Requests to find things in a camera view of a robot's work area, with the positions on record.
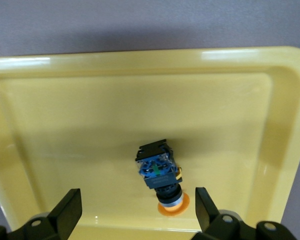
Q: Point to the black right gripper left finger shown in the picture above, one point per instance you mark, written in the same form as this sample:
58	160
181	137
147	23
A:
62	215

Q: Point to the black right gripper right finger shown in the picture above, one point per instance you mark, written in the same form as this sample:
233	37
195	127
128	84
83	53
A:
210	220

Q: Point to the yellow-capped push button switch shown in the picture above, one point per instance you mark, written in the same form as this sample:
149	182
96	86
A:
157	172

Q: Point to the yellow plastic tray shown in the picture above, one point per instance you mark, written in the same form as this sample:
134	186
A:
90	112

